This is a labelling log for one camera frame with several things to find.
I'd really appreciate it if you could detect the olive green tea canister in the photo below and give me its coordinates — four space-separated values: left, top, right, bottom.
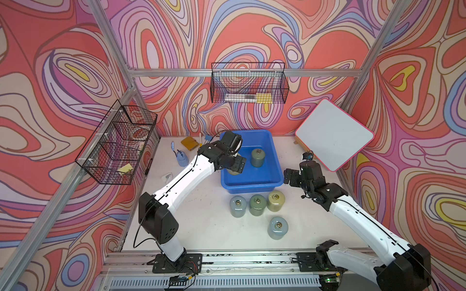
251 148 266 168

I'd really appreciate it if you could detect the yellow-green tea canister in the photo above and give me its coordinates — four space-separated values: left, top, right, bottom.
267 190 286 212

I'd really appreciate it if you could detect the grey-blue tea canister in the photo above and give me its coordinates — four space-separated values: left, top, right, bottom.
229 196 247 218
268 217 289 240

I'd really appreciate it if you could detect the dark green tea canister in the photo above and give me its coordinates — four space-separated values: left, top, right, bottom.
250 195 267 217

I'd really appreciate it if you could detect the pale yellow tea canister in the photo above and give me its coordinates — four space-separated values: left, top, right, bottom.
227 169 240 176

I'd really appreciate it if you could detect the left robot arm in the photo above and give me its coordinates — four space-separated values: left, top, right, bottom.
138 130 246 267

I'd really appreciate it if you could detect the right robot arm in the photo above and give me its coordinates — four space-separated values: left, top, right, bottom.
283 160 436 291

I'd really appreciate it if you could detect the blue plastic basket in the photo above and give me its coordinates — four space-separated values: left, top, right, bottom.
220 130 283 194

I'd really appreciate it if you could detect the yellow box in basket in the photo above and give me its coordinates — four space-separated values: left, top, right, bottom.
255 93 274 104

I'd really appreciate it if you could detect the yellow sponge in basket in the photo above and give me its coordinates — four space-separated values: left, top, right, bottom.
116 163 133 175

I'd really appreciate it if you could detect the yellow sticky note pad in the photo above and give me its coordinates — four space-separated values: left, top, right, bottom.
181 137 199 151

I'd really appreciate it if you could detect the small white object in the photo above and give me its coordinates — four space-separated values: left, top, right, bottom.
161 173 173 184

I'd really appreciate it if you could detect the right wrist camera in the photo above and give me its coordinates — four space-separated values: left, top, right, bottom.
302 150 314 161

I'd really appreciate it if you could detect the white board pink frame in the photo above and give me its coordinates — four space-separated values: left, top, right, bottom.
295 99 374 172

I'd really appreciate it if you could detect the black wire basket back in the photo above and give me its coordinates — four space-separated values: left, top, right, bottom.
210 61 290 104

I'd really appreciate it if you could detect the black wire basket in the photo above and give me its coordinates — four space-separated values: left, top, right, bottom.
210 61 290 104
75 101 158 185

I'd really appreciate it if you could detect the black wire basket left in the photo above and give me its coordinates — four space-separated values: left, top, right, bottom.
75 101 158 185

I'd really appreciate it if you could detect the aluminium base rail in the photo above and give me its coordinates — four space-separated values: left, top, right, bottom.
91 249 378 291

